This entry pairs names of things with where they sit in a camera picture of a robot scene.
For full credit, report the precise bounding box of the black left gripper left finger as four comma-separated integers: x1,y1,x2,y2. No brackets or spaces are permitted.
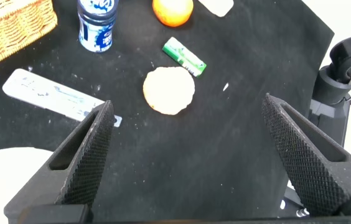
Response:
3,100,116,224

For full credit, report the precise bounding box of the brown lumpy bread bun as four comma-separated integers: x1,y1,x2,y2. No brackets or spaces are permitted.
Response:
143,66,196,116

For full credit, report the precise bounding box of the wicker basket holding mug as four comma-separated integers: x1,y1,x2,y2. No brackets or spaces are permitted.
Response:
0,0,59,75

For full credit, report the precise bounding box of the blue gum jar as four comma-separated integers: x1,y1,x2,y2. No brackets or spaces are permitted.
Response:
77,0,119,53

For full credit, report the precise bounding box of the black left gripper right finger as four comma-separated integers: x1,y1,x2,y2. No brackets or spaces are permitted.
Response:
261,93,351,217

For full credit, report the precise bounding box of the green Doublemint gum pack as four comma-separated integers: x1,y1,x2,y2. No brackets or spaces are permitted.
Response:
162,36,207,78

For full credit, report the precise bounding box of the orange fruit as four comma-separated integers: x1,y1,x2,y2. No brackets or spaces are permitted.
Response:
152,0,194,28

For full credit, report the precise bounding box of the white soap bar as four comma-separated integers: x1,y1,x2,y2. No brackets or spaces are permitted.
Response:
197,0,235,18

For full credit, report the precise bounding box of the white toothbrush case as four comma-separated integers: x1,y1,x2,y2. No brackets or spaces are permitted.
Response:
2,68,123,128

